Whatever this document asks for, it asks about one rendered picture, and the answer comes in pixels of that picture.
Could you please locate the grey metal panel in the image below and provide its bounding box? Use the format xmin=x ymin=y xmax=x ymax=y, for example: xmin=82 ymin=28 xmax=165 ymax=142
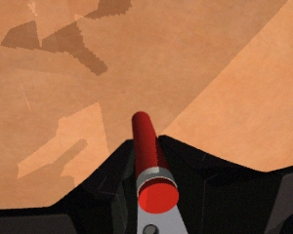
xmin=138 ymin=202 xmax=188 ymax=234

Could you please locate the red peg with white band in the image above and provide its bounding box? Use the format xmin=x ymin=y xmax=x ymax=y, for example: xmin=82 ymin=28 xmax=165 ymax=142
xmin=131 ymin=110 xmax=179 ymax=214

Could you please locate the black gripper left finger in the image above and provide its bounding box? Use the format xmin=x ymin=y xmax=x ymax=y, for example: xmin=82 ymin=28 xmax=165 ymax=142
xmin=0 ymin=139 xmax=138 ymax=234

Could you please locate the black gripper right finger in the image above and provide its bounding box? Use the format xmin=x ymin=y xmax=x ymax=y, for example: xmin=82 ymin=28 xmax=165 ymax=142
xmin=158 ymin=134 xmax=293 ymax=234

